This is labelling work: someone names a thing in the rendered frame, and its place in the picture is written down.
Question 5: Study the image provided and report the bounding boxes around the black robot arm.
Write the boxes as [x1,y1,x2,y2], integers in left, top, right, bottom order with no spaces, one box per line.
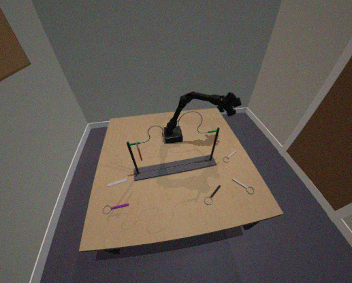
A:
[165,91,237,136]

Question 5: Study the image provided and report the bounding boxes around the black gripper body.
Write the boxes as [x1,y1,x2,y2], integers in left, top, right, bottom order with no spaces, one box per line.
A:
[219,98,241,112]

